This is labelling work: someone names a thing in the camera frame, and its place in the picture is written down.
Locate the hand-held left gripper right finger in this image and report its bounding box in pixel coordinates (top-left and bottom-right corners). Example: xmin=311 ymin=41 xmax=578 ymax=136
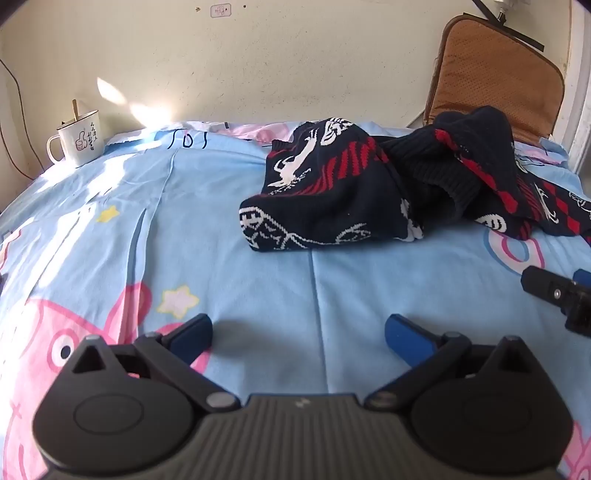
xmin=364 ymin=314 xmax=537 ymax=411

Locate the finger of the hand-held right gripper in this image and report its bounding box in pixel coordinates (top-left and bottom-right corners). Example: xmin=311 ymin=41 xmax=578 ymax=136
xmin=521 ymin=265 xmax=591 ymax=341

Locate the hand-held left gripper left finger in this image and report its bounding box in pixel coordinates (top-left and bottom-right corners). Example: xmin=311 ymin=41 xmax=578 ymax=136
xmin=68 ymin=313 xmax=242 ymax=413

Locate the rumpled dark patterned knit garment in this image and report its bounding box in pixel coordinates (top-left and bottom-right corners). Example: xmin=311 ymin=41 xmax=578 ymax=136
xmin=381 ymin=105 xmax=591 ymax=241

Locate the dark patterned knit sweater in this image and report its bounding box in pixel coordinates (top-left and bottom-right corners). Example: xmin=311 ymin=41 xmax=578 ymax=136
xmin=239 ymin=117 xmax=426 ymax=253

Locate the blue cartoon print bed sheet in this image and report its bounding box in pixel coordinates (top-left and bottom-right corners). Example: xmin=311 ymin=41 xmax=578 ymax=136
xmin=0 ymin=119 xmax=591 ymax=480

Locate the brown seat cushion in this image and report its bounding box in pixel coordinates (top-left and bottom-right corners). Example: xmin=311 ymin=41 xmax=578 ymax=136
xmin=424 ymin=14 xmax=566 ymax=144

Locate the white enamel mug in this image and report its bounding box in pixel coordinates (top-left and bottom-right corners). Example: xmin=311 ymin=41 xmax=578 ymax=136
xmin=46 ymin=109 xmax=106 ymax=168

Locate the black tape strip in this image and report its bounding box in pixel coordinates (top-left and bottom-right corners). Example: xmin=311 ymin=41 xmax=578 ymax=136
xmin=473 ymin=0 xmax=546 ymax=52

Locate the thin dark wall cable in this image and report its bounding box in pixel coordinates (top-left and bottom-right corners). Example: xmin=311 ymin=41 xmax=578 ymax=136
xmin=0 ymin=59 xmax=34 ymax=182

